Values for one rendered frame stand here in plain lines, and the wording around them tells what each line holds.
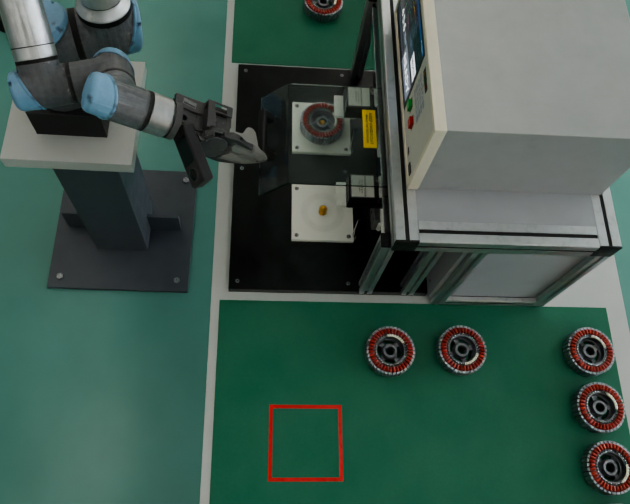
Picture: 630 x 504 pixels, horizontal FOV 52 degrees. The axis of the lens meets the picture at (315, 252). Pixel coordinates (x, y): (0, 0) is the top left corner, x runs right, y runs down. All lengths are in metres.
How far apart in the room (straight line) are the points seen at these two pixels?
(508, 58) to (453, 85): 0.12
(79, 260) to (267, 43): 1.04
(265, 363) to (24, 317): 1.15
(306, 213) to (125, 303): 0.97
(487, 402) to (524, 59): 0.76
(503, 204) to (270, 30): 0.92
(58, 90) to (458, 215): 0.77
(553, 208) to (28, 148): 1.24
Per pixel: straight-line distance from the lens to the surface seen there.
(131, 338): 2.31
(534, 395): 1.60
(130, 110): 1.21
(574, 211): 1.36
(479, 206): 1.29
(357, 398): 1.49
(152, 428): 2.24
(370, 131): 1.37
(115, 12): 1.52
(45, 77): 1.30
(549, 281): 1.54
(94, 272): 2.39
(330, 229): 1.57
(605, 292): 1.76
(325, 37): 1.93
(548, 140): 1.18
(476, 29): 1.25
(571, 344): 1.63
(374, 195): 1.47
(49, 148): 1.77
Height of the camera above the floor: 2.20
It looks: 67 degrees down
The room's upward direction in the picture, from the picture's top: 14 degrees clockwise
